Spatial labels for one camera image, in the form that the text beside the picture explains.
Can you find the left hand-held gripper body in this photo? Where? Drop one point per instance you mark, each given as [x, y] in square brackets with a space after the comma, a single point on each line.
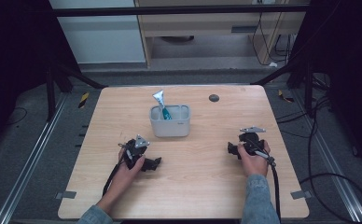
[135, 149]

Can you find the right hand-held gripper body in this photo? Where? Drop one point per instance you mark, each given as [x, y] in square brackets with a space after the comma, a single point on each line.
[253, 141]

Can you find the grey plastic holder box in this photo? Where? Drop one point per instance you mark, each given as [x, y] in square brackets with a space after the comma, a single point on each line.
[170, 127]

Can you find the white and teal toothpaste tube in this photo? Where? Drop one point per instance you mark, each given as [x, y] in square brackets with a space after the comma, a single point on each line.
[162, 104]

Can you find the person's right hand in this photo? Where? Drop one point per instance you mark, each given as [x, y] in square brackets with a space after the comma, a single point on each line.
[255, 165]

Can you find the person's left hand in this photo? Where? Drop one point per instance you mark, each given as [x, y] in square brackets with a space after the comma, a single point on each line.
[123, 177]

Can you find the grey round table grommet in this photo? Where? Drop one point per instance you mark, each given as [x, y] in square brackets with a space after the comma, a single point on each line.
[214, 98]

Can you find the black metal stand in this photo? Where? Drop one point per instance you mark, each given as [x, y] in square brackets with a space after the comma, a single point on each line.
[50, 93]
[308, 87]

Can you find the white cabinet panel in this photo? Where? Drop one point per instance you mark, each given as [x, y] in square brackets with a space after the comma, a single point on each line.
[101, 34]

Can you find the light wooden desk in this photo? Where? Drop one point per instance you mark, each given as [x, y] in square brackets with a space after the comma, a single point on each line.
[201, 28]

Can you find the grey table edge bracket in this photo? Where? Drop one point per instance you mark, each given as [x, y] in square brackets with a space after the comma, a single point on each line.
[66, 195]
[300, 194]

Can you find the aluminium floor rail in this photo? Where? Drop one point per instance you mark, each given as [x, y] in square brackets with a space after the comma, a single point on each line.
[30, 158]
[334, 165]

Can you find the black horizontal frame bar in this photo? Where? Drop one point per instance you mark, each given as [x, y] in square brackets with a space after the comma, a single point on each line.
[169, 11]

